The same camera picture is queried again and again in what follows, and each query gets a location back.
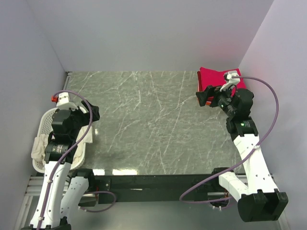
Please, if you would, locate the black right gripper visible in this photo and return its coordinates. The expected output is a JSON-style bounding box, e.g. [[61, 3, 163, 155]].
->
[[195, 82, 236, 117]]

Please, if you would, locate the cream white t-shirt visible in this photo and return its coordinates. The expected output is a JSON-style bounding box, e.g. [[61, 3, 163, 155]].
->
[[31, 127, 93, 162]]

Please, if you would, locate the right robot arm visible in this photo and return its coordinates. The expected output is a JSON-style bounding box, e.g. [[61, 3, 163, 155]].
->
[[196, 86, 288, 222]]

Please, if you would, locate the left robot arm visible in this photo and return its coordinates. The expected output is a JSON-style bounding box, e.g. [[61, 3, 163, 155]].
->
[[27, 100, 100, 230]]

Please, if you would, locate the magenta folded t-shirt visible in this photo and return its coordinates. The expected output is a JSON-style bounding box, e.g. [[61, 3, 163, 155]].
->
[[199, 67, 241, 91]]

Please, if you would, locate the white perforated plastic basket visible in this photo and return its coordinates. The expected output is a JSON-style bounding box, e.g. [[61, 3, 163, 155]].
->
[[32, 108, 87, 173]]

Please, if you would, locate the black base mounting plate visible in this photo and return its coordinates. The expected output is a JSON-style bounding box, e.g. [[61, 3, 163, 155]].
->
[[87, 174, 226, 204]]

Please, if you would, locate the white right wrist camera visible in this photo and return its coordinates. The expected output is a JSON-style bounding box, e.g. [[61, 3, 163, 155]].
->
[[220, 70, 240, 92]]

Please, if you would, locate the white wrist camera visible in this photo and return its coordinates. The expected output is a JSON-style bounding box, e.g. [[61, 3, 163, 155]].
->
[[220, 70, 240, 92], [51, 92, 77, 110]]

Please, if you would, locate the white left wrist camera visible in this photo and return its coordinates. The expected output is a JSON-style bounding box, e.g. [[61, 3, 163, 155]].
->
[[51, 92, 77, 110]]

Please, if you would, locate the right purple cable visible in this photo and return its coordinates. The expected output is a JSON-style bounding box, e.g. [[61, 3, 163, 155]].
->
[[179, 75, 280, 205]]

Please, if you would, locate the aluminium extrusion rail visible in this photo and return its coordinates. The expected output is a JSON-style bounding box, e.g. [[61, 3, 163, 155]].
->
[[24, 176, 44, 196]]

